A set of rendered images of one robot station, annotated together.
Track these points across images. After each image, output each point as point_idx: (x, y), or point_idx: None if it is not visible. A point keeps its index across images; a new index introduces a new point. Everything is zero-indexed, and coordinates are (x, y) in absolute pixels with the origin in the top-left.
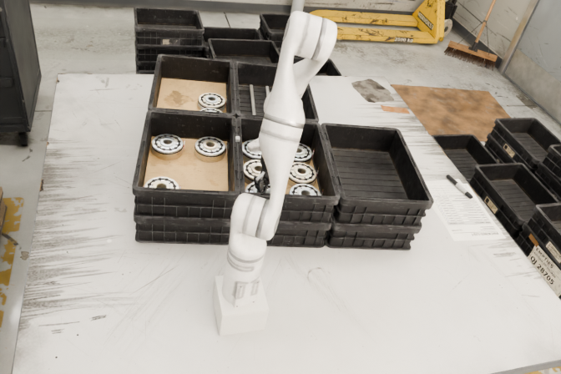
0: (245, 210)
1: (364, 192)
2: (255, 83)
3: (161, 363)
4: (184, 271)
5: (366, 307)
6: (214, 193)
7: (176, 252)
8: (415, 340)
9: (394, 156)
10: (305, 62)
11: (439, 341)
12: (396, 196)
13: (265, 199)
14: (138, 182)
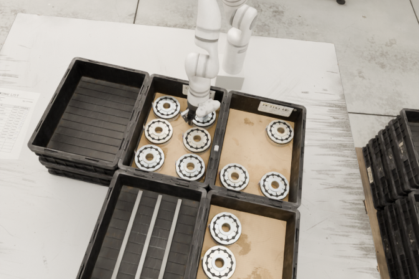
0: (251, 7)
1: (106, 111)
2: None
3: (272, 63)
4: None
5: (146, 64)
6: (247, 93)
7: None
8: (129, 43)
9: (46, 140)
10: None
11: (115, 39)
12: (80, 103)
13: (237, 10)
14: (302, 113)
